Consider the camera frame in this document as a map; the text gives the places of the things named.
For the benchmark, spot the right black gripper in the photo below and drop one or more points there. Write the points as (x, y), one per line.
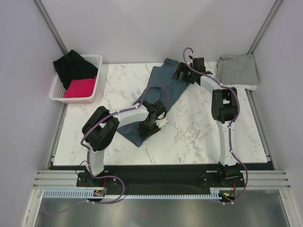
(182, 67)

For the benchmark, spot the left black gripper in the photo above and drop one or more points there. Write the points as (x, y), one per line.
(146, 135)

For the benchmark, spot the blue grey t shirt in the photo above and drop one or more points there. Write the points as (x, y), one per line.
(161, 86)

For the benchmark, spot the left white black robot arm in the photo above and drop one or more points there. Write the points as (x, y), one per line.
(99, 130)

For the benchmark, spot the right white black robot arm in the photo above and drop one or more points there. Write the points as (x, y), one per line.
(224, 110)

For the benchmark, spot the folded grey t shirt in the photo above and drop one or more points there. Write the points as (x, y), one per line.
(237, 70)

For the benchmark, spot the pink red t shirt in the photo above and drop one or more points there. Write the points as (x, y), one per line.
(80, 88)

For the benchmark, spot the white plastic basket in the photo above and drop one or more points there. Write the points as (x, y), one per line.
(57, 90)

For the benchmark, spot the black t shirt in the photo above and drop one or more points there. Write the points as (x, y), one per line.
(74, 67)

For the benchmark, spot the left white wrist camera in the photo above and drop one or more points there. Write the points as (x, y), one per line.
(160, 123)

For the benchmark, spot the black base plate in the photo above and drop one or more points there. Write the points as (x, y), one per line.
(160, 178)

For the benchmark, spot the white slotted cable duct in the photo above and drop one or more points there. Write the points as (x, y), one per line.
(99, 193)

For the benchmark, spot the aluminium rail frame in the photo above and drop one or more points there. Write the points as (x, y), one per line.
(63, 179)

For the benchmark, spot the right corner aluminium post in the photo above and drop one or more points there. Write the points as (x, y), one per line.
(265, 25)

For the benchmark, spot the corner aluminium post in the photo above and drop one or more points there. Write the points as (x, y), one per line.
(48, 21)
(265, 25)

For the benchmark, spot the left corner aluminium post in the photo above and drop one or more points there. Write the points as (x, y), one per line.
(48, 21)

